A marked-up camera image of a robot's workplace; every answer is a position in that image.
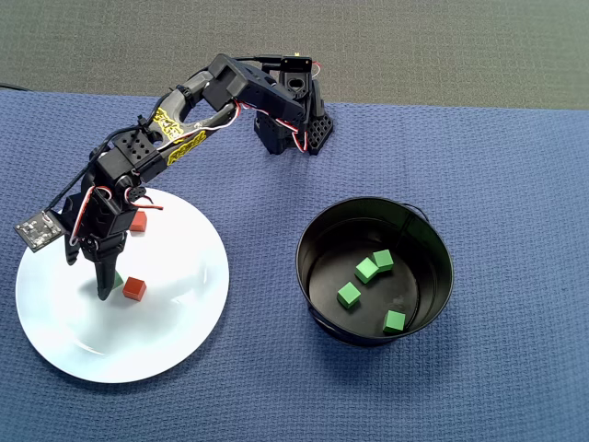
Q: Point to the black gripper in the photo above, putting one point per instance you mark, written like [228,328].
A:
[107,258]

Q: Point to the red cube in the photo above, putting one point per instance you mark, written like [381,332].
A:
[139,223]
[134,290]

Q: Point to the white round plate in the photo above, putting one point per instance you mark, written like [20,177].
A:
[115,345]

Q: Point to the black controller board holder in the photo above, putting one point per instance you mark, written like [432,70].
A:
[296,62]

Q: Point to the black metal bucket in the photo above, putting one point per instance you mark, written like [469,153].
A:
[405,285]

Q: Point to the blue woven tablecloth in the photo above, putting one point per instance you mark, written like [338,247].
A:
[414,391]

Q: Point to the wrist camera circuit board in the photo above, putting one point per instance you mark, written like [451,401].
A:
[38,231]

